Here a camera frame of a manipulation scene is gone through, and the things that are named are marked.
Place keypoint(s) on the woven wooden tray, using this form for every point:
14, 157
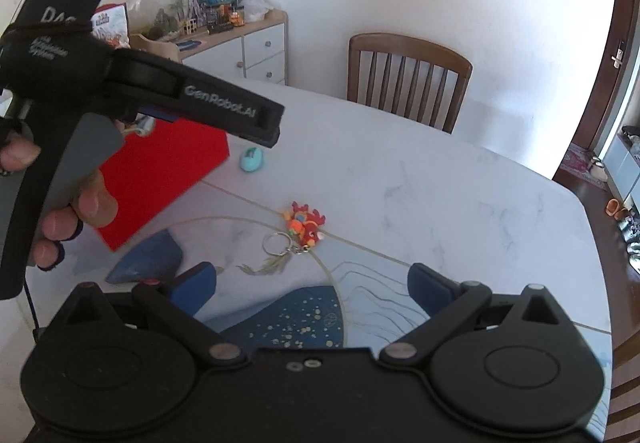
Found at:
166, 50

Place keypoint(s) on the small teal toy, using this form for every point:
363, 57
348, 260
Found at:
251, 159

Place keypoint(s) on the red and white cardboard box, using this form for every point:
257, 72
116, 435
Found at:
149, 173

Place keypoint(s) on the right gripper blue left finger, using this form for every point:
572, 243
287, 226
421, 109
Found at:
191, 290

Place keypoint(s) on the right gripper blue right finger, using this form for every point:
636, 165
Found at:
431, 291

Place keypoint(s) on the white wooden sideboard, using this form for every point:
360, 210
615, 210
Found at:
255, 51

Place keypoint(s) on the person's left hand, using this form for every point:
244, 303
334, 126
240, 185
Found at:
93, 205

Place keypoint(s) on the red white snack bag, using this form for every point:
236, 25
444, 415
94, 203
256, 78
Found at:
110, 24

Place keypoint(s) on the brown wooden chair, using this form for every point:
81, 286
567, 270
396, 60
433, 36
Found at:
408, 77

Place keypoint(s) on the red orange dragon keychain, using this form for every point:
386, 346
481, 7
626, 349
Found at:
303, 231

